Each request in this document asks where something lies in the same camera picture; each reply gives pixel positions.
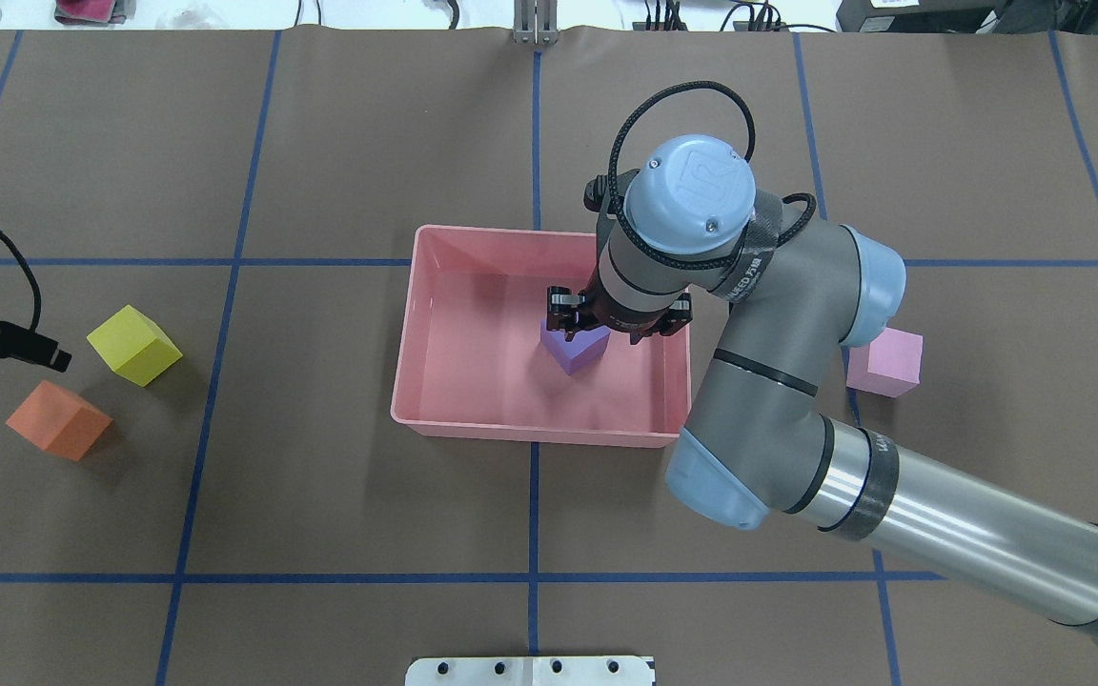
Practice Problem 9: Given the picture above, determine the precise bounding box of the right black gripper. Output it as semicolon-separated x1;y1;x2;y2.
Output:
546;271;693;346

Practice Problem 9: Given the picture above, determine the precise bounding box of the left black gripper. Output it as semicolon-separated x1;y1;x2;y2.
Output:
0;320;72;373

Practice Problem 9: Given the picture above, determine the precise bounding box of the purple foam block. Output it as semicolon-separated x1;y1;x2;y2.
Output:
539;320;610;376

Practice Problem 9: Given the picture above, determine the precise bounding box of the orange foam block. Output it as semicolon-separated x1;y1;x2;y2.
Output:
5;379;112;463

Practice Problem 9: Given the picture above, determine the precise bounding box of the pink foam block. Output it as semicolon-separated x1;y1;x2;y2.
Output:
845;329;925;398

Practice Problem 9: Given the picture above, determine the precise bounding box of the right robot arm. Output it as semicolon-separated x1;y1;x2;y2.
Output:
546;134;1098;646

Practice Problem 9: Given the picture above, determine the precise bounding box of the pink plastic bin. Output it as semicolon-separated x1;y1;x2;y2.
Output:
391;225;692;449

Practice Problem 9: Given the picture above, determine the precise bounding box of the yellow foam block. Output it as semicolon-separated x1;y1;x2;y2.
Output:
86;305;183;387

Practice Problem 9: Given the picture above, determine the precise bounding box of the brown paper table cover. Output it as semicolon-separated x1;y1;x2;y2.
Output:
0;26;1098;685

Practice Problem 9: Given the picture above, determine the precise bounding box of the black equipment box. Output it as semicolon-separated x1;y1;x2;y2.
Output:
836;1;1098;34

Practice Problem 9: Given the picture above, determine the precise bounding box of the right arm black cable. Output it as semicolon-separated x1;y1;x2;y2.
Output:
583;81;818;258

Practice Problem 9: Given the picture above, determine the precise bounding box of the metal camera post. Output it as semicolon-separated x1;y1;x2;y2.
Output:
513;0;560;47

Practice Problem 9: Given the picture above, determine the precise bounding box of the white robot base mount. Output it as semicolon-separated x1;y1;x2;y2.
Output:
404;655;659;685

